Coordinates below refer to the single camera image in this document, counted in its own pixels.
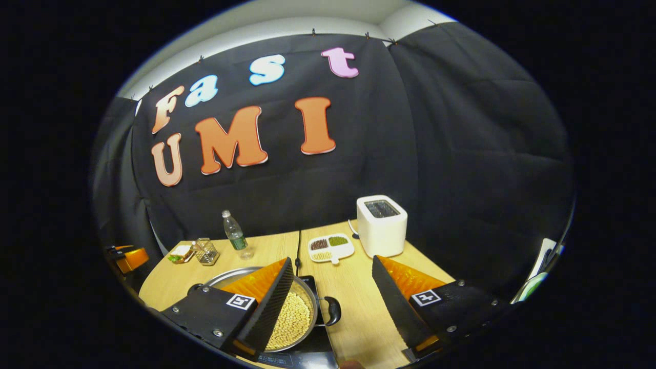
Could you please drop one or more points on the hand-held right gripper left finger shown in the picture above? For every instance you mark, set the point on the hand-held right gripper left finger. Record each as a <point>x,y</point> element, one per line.
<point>271,307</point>

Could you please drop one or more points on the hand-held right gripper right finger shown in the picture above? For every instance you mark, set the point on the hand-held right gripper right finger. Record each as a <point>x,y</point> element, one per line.
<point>397,307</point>

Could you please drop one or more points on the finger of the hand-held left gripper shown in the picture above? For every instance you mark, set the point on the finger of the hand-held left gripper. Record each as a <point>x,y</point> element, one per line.
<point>134,259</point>

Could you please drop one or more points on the black induction cooktop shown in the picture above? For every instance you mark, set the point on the black induction cooktop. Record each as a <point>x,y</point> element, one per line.
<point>318,341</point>

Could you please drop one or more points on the pile of soybeans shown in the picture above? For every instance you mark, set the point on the pile of soybeans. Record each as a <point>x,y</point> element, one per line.
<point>292,320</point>

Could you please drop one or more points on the sandwich on white plate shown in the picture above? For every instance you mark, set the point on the sandwich on white plate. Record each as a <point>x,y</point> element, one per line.
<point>182,252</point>

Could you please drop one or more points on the white toaster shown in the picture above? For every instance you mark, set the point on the white toaster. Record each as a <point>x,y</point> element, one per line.
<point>382,230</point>

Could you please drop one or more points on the clear plastic water bottle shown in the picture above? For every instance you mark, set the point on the clear plastic water bottle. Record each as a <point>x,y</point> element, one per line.
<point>234,236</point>

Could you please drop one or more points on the white divided dish of beans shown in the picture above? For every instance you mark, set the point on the white divided dish of beans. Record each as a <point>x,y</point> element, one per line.
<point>330,248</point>

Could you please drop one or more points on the black backdrop cloth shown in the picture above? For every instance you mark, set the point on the black backdrop cloth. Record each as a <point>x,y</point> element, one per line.
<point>435,154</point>

